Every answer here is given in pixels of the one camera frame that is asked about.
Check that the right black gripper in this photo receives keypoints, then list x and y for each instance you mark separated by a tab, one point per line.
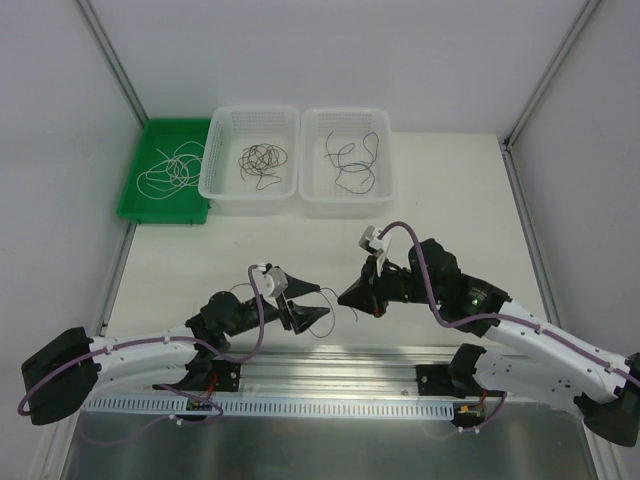
376	288

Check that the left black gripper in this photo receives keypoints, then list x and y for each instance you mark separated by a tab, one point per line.
285	307

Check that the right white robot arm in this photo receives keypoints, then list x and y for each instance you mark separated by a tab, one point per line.
601	388

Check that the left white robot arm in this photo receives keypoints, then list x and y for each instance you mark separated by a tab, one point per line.
41	402

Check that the right white plastic basket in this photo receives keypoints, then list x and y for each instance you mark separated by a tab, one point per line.
346	168

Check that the white plastic basket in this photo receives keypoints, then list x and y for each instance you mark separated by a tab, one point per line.
346	168
250	163

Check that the left white plastic basket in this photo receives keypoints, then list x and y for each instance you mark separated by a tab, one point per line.
250	163

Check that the green plastic tray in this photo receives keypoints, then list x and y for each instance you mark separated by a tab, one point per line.
161	187

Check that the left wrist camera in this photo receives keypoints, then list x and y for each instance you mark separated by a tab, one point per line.
271	281

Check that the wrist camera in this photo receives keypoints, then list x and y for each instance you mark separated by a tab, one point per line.
271	281
372	242

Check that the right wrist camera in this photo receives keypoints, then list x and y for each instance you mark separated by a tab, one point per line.
372	242

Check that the aluminium mounting rail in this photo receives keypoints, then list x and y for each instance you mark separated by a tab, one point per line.
320	367

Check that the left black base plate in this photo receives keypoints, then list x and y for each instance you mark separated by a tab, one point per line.
225	375

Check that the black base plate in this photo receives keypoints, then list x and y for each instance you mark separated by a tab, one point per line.
225	375
434	380

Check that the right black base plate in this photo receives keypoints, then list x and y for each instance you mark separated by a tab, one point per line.
434	380

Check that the white slotted cable duct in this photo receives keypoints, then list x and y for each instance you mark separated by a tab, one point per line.
232	406

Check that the left aluminium frame post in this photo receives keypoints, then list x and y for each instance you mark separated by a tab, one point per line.
95	26

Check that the aluminium frame post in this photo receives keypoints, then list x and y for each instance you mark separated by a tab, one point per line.
95	26
571	38

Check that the right aluminium frame post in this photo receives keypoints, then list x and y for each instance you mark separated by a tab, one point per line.
571	38

